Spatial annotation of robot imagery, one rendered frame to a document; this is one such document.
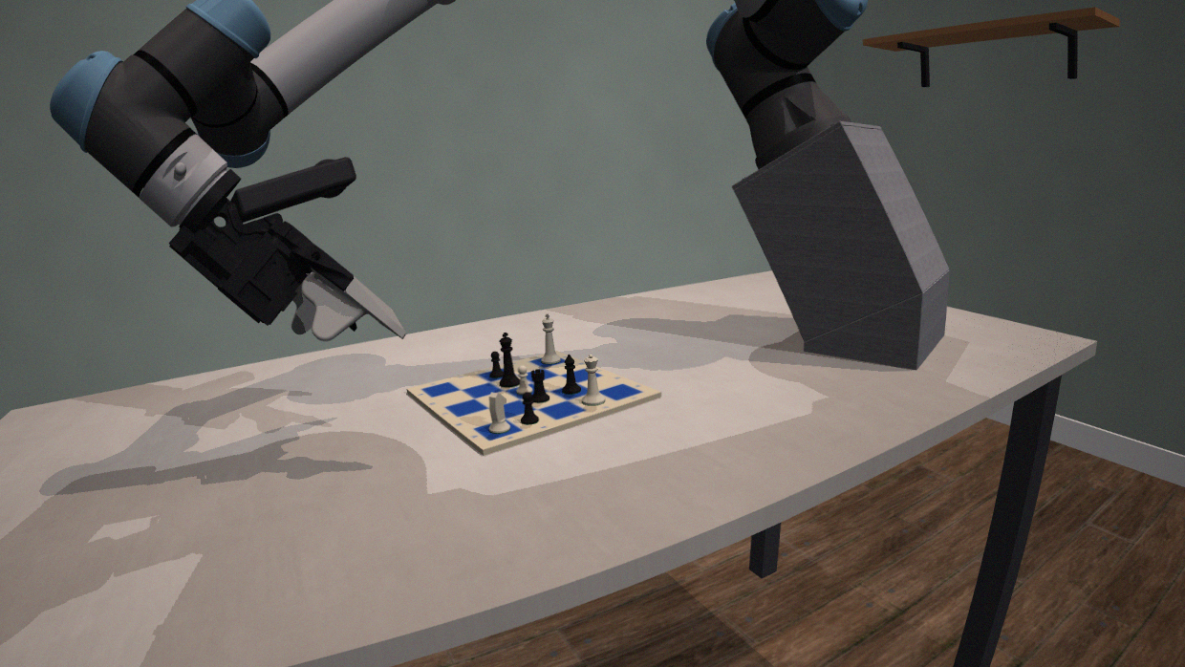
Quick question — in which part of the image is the white chess king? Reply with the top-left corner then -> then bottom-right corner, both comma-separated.
542,313 -> 561,364

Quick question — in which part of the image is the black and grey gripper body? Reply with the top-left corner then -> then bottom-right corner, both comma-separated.
169,169 -> 312,325

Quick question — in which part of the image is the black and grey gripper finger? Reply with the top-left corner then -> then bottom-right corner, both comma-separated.
292,283 -> 357,334
286,229 -> 406,341

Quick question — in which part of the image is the blue and cream chessboard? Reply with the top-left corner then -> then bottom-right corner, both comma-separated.
406,351 -> 661,455

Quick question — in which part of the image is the white knight chess piece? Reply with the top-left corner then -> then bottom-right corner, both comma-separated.
489,392 -> 510,434

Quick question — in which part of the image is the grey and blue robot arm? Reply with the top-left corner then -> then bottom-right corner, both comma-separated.
50,0 -> 867,226

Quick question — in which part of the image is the white pawn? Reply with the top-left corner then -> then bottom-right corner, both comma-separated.
515,366 -> 532,395

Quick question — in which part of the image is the white queen chess piece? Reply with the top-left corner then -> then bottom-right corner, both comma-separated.
582,355 -> 606,406

